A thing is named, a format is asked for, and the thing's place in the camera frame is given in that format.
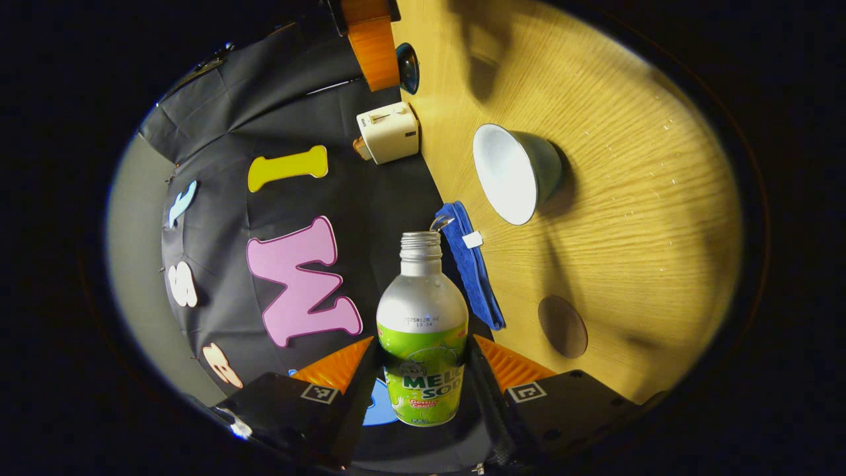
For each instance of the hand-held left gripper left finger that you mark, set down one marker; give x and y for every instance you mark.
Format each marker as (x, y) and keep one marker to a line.
(363, 390)

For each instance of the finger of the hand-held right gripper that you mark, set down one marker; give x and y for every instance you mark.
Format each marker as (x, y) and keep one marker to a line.
(373, 53)

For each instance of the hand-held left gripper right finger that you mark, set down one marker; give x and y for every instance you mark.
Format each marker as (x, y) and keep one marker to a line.
(486, 390)

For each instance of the silver green water bottle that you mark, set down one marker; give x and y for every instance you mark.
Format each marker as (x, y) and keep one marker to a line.
(423, 311)

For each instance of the round brown coaster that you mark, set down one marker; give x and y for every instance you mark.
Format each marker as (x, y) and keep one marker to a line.
(563, 327)

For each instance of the grey white teacup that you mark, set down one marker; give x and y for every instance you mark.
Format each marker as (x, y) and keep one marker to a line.
(505, 173)

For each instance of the white toaster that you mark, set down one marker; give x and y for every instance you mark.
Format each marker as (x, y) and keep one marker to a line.
(390, 132)

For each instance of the bread slice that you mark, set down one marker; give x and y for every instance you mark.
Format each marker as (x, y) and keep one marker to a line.
(361, 149)

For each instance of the blue folded towel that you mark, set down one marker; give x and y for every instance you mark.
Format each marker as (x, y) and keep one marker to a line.
(472, 277)

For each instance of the black backdrop cloth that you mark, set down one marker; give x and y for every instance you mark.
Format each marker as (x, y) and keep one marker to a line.
(231, 132)

